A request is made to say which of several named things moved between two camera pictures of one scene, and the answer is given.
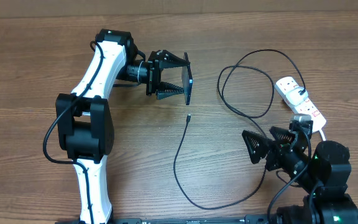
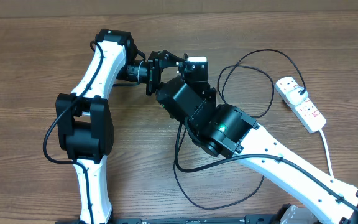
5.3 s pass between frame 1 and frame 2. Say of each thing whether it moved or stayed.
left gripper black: stayed
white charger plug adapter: stayed
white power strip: stayed
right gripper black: moved
